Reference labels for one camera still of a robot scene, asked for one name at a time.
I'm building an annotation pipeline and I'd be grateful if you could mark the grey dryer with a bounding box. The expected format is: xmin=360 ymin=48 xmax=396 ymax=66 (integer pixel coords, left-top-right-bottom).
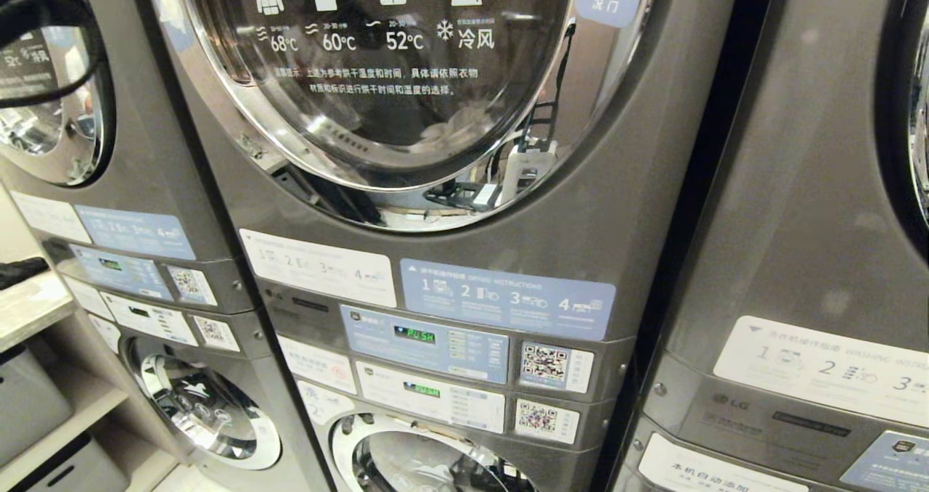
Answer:
xmin=142 ymin=0 xmax=742 ymax=348
xmin=662 ymin=0 xmax=929 ymax=435
xmin=0 ymin=0 xmax=256 ymax=313

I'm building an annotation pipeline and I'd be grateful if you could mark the round chrome dryer door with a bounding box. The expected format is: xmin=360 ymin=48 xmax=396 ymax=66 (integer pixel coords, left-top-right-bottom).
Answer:
xmin=0 ymin=0 xmax=117 ymax=188
xmin=171 ymin=0 xmax=661 ymax=233
xmin=875 ymin=0 xmax=929 ymax=261

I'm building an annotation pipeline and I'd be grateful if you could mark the blue instruction sticker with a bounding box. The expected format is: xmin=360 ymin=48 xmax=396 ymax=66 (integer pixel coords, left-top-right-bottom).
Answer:
xmin=400 ymin=258 xmax=617 ymax=343
xmin=73 ymin=204 xmax=197 ymax=261

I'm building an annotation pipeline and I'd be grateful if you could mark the white garment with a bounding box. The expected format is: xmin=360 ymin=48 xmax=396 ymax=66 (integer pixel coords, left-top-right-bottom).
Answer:
xmin=420 ymin=104 xmax=505 ymax=147

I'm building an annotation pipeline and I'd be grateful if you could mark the white instruction sticker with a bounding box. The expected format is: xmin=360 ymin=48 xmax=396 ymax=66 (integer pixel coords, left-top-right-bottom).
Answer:
xmin=10 ymin=190 xmax=94 ymax=245
xmin=713 ymin=315 xmax=929 ymax=430
xmin=239 ymin=229 xmax=398 ymax=308

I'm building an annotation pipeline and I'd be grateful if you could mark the code sticker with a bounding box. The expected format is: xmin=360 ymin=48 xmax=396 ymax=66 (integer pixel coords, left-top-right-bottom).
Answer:
xmin=518 ymin=340 xmax=595 ymax=395
xmin=515 ymin=398 xmax=581 ymax=446
xmin=192 ymin=314 xmax=241 ymax=353
xmin=166 ymin=265 xmax=218 ymax=307

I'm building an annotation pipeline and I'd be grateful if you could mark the white control panel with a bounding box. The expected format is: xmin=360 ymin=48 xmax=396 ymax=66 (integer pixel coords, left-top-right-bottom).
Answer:
xmin=99 ymin=291 xmax=199 ymax=347
xmin=355 ymin=361 xmax=507 ymax=435

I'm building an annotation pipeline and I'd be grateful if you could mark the grey washing machine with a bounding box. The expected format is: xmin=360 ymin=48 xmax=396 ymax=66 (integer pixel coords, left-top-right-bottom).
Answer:
xmin=42 ymin=237 xmax=336 ymax=492
xmin=608 ymin=350 xmax=929 ymax=492
xmin=258 ymin=282 xmax=634 ymax=492

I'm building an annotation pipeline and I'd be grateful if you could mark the white notice sticker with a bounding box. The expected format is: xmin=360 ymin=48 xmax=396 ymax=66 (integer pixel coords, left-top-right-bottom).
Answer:
xmin=277 ymin=334 xmax=359 ymax=395
xmin=638 ymin=432 xmax=811 ymax=492
xmin=295 ymin=379 xmax=356 ymax=427

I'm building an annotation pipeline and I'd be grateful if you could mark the round chrome washer door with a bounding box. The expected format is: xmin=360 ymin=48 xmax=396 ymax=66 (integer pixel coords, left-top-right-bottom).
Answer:
xmin=330 ymin=412 xmax=539 ymax=492
xmin=123 ymin=336 xmax=282 ymax=471

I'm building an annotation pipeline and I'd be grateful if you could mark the pale wooden shelf unit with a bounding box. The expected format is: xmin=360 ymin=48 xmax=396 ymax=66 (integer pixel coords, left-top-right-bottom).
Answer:
xmin=0 ymin=271 xmax=184 ymax=492

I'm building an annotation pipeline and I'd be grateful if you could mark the black cloth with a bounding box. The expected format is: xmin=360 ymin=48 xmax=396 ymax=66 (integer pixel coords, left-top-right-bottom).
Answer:
xmin=0 ymin=257 xmax=51 ymax=290

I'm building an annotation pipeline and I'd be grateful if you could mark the grey storage bin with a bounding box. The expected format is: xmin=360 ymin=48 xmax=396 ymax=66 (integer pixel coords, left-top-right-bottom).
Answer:
xmin=0 ymin=347 xmax=74 ymax=468
xmin=6 ymin=434 xmax=131 ymax=492

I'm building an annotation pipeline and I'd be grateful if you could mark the black cable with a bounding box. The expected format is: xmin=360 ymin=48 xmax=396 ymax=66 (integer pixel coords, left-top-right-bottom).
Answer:
xmin=0 ymin=0 xmax=99 ymax=110

